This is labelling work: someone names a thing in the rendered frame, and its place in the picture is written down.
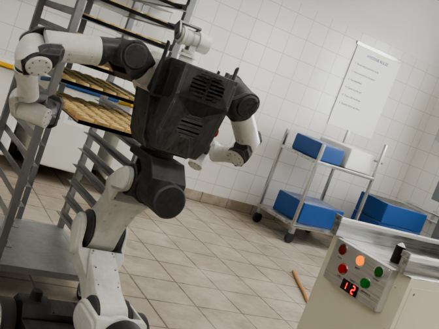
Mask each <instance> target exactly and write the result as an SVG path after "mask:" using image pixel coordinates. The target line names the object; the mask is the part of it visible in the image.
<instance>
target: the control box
mask: <svg viewBox="0 0 439 329"><path fill-rule="evenodd" d="M341 245H345V246H346V253H345V254H344V255H341V254H340V253H339V252H338V249H339V247H340V246H341ZM359 255H361V256H363V258H364V263H363V265H361V266H358V265H357V263H356V258H357V257H358V256H359ZM340 264H345V265H346V272H345V273H344V274H341V273H339V271H338V266H339V265H340ZM378 266H379V267H381V268H382V269H383V275H382V276H381V277H376V276H375V274H374V270H375V269H376V267H378ZM397 275H398V272H396V269H395V268H394V267H392V266H390V265H388V264H386V263H385V262H383V261H382V260H380V259H378V258H376V257H375V256H373V255H371V254H370V253H367V252H366V251H364V250H362V249H361V248H359V247H357V246H356V245H354V244H352V243H351V242H349V241H347V240H345V239H343V238H338V239H337V241H336V244H335V247H334V249H333V252H332V254H331V257H330V259H329V261H328V264H327V267H326V269H325V271H324V274H323V277H324V278H325V279H327V280H329V281H330V282H331V283H333V284H335V285H336V286H337V287H339V288H340V289H342V290H343V291H345V292H346V293H348V294H349V295H351V296H352V297H354V298H355V299H356V300H358V301H360V302H361V303H362V304H364V305H366V306H367V307H369V308H370V309H371V310H373V311H374V312H378V313H381V312H382V309H383V307H384V305H385V302H386V300H387V297H388V296H389V293H390V291H391V288H392V286H393V283H394V281H395V279H396V278H397ZM362 278H367V279H368V280H369V286H368V287H367V288H362V287H361V285H360V281H361V280H362ZM344 281H348V285H346V289H345V290H344V289H343V288H342V285H343V284H344ZM353 285H354V286H355V290H354V293H353V294H350V290H351V288H352V286H353Z"/></svg>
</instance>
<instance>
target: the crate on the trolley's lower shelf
mask: <svg viewBox="0 0 439 329"><path fill-rule="evenodd" d="M301 197H302V195H301V194H298V193H293V192H290V191H285V190H282V189H280V190H279V193H278V196H277V198H276V201H275V203H274V206H273V208H274V209H275V210H277V211H278V212H280V213H282V214H284V215H285V216H287V217H288V218H290V219H292V220H293V218H294V215H295V212H296V210H297V208H298V205H299V202H300V200H301ZM336 213H338V214H339V215H341V216H343V214H344V212H343V211H341V210H339V209H337V208H335V207H333V206H332V205H330V204H328V203H326V202H324V201H322V200H320V199H318V198H314V197H310V196H306V198H305V200H304V203H303V205H302V208H301V211H300V213H299V216H298V218H297V221H296V222H297V223H301V224H305V225H310V226H314V227H320V228H326V229H329V230H331V229H332V226H333V223H334V220H335V218H334V217H335V215H336Z"/></svg>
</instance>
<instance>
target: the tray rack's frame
mask: <svg viewBox="0 0 439 329"><path fill-rule="evenodd" d="M45 2H46V0H38V1H37V5H36V7H35V11H34V13H33V17H32V19H31V23H30V26H29V29H28V30H30V29H33V28H34V27H37V26H38V24H39V20H40V18H41V14H42V11H43V8H44V4H45ZM92 6H93V3H90V2H87V4H86V7H85V10H84V13H86V14H90V12H91V8H92ZM139 6H140V2H136V1H133V4H132V7H131V8H134V9H137V10H138V9H139ZM134 21H135V20H133V19H130V18H127V21H126V24H125V27H124V28H125V29H128V30H130V31H131V30H132V27H133V24H134ZM86 24H87V21H86V20H83V19H81V22H80V25H79V28H78V31H77V32H78V33H81V34H83V33H84V30H85V27H86ZM65 86H66V85H65V84H61V83H60V85H59V89H58V92H59V93H63V92H64V90H65ZM15 88H17V84H16V79H15V77H14V76H13V79H12V82H11V85H10V89H9V91H8V95H7V98H6V101H5V104H4V107H3V111H2V113H1V117H0V141H1V138H2V135H3V132H4V130H5V125H6V123H7V119H8V116H9V114H10V107H9V101H8V100H9V96H10V94H11V92H12V90H13V89H15ZM50 131H51V129H48V128H45V130H44V134H43V136H42V140H41V142H42V143H43V144H44V146H45V147H46V143H47V141H48V137H49V135H50ZM92 144H93V140H92V139H91V138H90V137H89V136H87V138H86V142H85V145H87V147H89V149H91V146H92ZM45 147H42V146H39V150H38V152H37V156H36V158H35V163H36V164H37V166H39V165H40V162H41V159H42V155H43V153H44V149H45ZM87 159H88V157H87V156H86V155H85V154H84V153H82V154H81V156H80V161H81V162H82V163H83V164H84V165H86V161H87ZM37 170H38V168H37V167H34V166H33V168H32V170H31V173H30V176H29V179H28V183H29V184H30V186H31V187H32V186H33V182H34V180H35V176H36V174H37ZM81 176H82V173H81V172H80V171H79V170H78V169H76V171H75V173H74V177H75V178H76V179H77V180H78V181H80V178H81ZM30 192H31V188H29V187H26V188H25V191H24V195H23V197H22V204H23V205H24V206H26V204H27V200H28V198H29V194H30ZM69 192H70V194H71V195H72V196H73V197H74V196H75V193H76V189H75V188H74V187H73V186H72V185H71V186H70V189H69ZM24 210H25V208H20V207H19V209H18V213H17V215H16V217H15V218H14V220H15V222H16V224H17V225H18V228H14V227H11V230H10V233H9V235H8V240H9V242H10V244H11V246H12V248H9V247H5V248H4V251H3V254H2V257H1V260H0V271H5V272H14V273H19V274H28V275H37V276H42V277H51V278H56V279H64V280H69V281H78V282H80V280H79V278H78V275H77V273H76V270H75V268H74V265H73V262H72V260H71V257H70V249H69V248H70V237H69V236H68V234H67V233H66V232H65V230H64V229H63V228H64V226H65V222H64V221H63V220H62V218H61V217H60V218H59V221H58V224H57V225H51V224H46V223H40V222H36V221H30V220H25V219H22V215H23V213H24Z"/></svg>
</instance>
